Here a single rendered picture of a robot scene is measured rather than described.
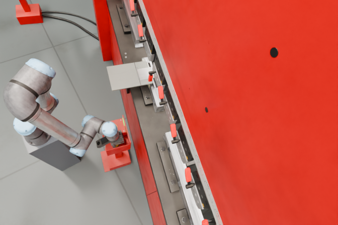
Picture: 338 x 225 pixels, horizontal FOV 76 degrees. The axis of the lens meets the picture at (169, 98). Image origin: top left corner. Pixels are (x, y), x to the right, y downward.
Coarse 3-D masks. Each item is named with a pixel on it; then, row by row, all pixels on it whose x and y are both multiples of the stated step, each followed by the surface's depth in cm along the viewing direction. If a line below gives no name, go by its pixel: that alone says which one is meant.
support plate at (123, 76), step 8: (128, 64) 144; (136, 64) 145; (144, 64) 146; (112, 72) 139; (120, 72) 140; (128, 72) 141; (136, 72) 142; (112, 80) 137; (120, 80) 138; (128, 80) 139; (136, 80) 140; (144, 80) 141; (112, 88) 134; (120, 88) 135
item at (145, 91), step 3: (141, 87) 149; (144, 87) 149; (147, 87) 150; (141, 90) 148; (144, 90) 148; (147, 90) 149; (141, 93) 150; (144, 93) 147; (147, 93) 148; (144, 96) 146; (150, 96) 147; (144, 99) 145; (147, 99) 146; (150, 99) 146; (144, 102) 145; (147, 102) 145; (150, 102) 145; (147, 105) 146
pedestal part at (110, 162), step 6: (126, 150) 205; (102, 156) 209; (108, 156) 200; (114, 156) 201; (126, 156) 203; (108, 162) 198; (114, 162) 199; (120, 162) 200; (126, 162) 200; (108, 168) 205; (114, 168) 203
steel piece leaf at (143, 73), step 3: (138, 69) 143; (141, 69) 144; (144, 69) 144; (147, 69) 145; (150, 69) 145; (138, 72) 142; (141, 72) 143; (144, 72) 143; (147, 72) 144; (138, 75) 140; (141, 75) 142; (144, 75) 142; (147, 75) 143; (141, 78) 141; (144, 78) 141; (147, 78) 142
